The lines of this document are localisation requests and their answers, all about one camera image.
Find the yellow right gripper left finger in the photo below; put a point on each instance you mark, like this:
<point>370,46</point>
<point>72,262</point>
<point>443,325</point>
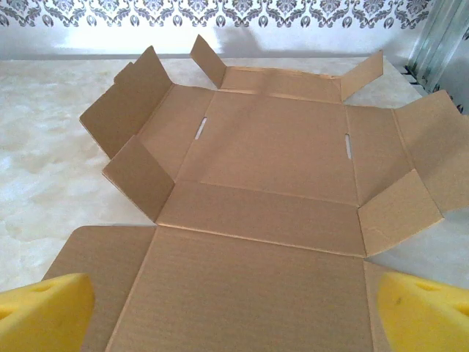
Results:
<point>44,315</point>

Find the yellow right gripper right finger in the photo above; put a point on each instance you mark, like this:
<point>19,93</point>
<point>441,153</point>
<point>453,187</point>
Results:
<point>425,319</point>

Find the brown cardboard box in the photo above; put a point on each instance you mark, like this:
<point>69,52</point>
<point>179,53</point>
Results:
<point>264,154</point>

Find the aluminium frame post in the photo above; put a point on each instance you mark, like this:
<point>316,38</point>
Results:
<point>436,44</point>

